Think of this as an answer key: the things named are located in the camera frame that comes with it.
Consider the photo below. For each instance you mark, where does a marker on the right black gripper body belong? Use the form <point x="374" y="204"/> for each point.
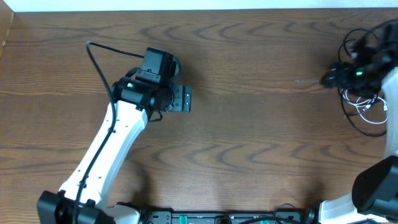
<point x="363" y="80"/>

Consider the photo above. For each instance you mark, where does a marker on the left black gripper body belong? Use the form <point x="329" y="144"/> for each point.
<point x="185" y="98"/>

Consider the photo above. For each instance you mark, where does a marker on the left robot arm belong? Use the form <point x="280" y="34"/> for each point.
<point x="150" y="88"/>

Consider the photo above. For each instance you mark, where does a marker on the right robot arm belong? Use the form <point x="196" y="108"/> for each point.
<point x="373" y="198"/>

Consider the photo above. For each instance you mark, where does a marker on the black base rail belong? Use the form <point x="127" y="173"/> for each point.
<point x="285" y="213"/>

